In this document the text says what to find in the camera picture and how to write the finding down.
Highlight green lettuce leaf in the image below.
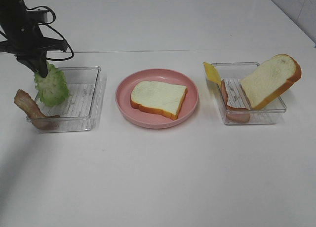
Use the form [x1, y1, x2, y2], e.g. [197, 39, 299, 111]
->
[34, 62, 70, 107]

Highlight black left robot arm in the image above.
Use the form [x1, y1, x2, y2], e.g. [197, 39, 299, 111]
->
[0, 0, 71, 78]

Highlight pink round plate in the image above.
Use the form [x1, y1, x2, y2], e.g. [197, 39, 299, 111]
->
[116, 69, 199, 129]

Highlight clear plastic tray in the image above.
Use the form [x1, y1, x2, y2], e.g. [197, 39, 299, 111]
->
[26, 66, 107, 133]
[207, 62, 287, 125]

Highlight yellow cheese slice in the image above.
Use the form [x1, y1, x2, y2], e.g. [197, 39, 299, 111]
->
[203, 62, 222, 86]

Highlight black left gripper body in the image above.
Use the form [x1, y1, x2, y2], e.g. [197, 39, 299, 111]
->
[0, 22, 67, 62]

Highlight clear plastic tray right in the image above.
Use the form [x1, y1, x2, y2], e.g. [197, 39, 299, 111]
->
[207, 62, 287, 125]

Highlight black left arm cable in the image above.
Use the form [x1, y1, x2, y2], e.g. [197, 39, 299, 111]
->
[0, 5, 75, 62]

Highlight pink bacon strip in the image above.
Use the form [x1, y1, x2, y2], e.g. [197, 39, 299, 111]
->
[221, 80, 250, 123]

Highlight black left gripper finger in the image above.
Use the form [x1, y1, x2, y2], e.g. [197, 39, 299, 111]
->
[32, 51, 48, 78]
[17, 58, 37, 73]

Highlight clear plastic tray left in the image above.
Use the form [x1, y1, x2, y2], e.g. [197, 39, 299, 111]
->
[26, 66, 107, 133]

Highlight bread slice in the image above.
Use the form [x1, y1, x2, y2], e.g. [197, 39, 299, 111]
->
[130, 80, 188, 120]
[240, 54, 302, 110]

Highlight brown bacon strip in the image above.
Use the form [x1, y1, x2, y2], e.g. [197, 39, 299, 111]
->
[14, 89, 59, 130]

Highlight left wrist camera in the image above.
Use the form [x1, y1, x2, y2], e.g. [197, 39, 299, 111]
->
[27, 10, 49, 23]

